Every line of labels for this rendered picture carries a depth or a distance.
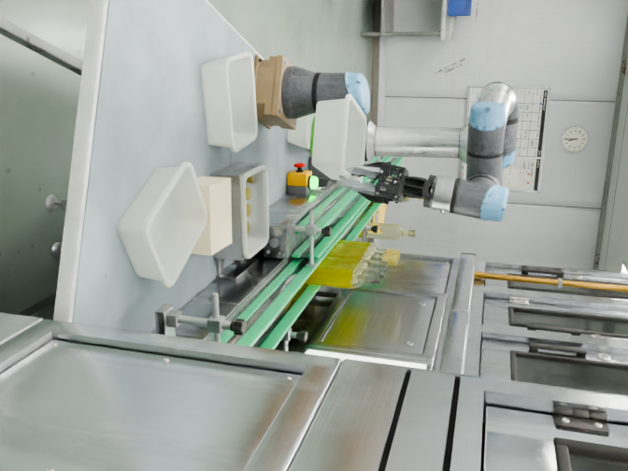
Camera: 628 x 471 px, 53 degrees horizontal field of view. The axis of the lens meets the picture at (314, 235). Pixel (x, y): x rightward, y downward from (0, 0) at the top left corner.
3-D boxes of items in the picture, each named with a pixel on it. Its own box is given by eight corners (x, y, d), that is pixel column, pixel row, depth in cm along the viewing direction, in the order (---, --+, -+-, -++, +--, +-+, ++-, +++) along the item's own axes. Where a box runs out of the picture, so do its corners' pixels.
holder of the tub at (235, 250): (215, 278, 164) (242, 280, 162) (209, 174, 156) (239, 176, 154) (239, 257, 180) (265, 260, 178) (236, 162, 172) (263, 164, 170)
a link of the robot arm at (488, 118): (522, 71, 172) (516, 108, 129) (519, 112, 176) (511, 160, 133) (478, 71, 175) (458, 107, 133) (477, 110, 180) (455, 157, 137)
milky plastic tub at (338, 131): (309, 90, 135) (349, 90, 132) (333, 117, 156) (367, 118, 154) (303, 170, 134) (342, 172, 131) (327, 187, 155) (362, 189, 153)
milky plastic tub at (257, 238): (215, 259, 163) (247, 262, 160) (211, 173, 156) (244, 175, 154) (240, 239, 179) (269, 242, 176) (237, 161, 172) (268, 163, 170)
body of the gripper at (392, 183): (378, 161, 134) (435, 171, 130) (384, 166, 142) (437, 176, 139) (370, 196, 134) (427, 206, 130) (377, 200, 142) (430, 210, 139)
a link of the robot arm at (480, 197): (503, 215, 137) (501, 229, 130) (452, 205, 140) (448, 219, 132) (511, 180, 134) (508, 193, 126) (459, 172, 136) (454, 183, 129)
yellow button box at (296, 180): (285, 192, 216) (306, 194, 215) (285, 171, 214) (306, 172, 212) (292, 189, 223) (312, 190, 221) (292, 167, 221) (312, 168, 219)
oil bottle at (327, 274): (291, 282, 186) (362, 290, 180) (291, 264, 184) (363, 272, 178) (296, 276, 191) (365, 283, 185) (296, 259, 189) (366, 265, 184)
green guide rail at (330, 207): (291, 233, 180) (318, 235, 178) (291, 229, 180) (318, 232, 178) (389, 144, 341) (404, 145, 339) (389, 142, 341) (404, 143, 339)
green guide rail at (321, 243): (291, 257, 182) (318, 260, 180) (291, 254, 182) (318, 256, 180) (388, 158, 344) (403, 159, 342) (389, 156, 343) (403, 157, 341)
